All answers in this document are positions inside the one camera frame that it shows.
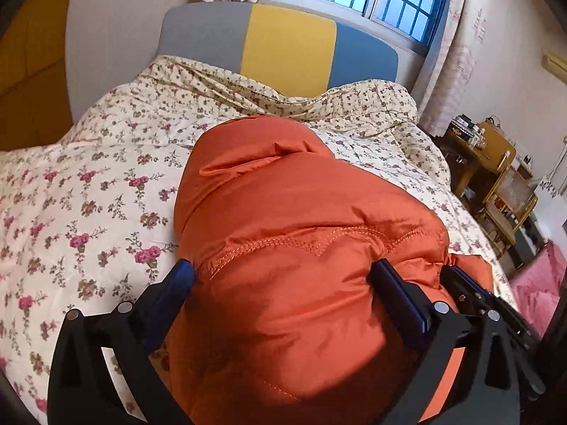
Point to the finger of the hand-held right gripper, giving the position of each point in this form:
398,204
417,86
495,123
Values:
463,279

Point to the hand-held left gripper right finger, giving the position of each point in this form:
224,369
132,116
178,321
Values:
401,303

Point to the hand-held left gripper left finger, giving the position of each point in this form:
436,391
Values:
177,285

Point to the orange down jacket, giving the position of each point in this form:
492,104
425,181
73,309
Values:
288,230

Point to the pink cloth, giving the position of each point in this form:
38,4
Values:
540,279

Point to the wooden bedside table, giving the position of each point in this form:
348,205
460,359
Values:
465,164

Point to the floral quilt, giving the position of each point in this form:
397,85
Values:
88,186

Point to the dark box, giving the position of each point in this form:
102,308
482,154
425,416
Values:
460,130

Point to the long patterned curtain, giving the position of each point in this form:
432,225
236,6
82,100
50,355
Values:
456,53

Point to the wooden wardrobe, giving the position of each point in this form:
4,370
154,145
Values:
31,75

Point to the grey yellow blue headboard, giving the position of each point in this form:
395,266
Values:
288,48

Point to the barred window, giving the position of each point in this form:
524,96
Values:
398,0

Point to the wall air conditioner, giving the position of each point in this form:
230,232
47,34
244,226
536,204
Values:
556,64

